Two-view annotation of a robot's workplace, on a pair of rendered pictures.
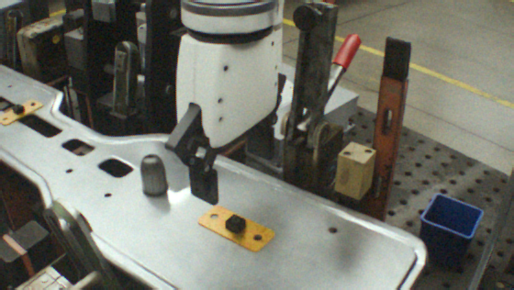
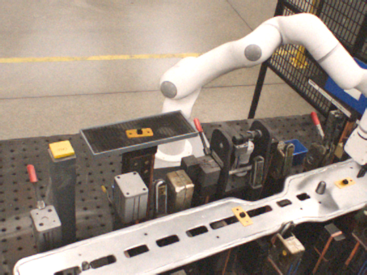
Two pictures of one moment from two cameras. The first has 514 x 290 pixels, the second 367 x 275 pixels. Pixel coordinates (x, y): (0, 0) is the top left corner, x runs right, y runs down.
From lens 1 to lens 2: 176 cm
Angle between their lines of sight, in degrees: 57
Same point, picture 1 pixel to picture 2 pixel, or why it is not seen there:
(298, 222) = (346, 171)
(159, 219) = (336, 195)
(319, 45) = (334, 123)
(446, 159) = (238, 126)
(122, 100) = (259, 179)
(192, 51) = not seen: outside the picture
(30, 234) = (331, 228)
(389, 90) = (350, 125)
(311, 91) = (329, 137)
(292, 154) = (322, 157)
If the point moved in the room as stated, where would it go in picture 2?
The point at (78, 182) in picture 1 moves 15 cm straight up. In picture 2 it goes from (309, 207) to (323, 176)
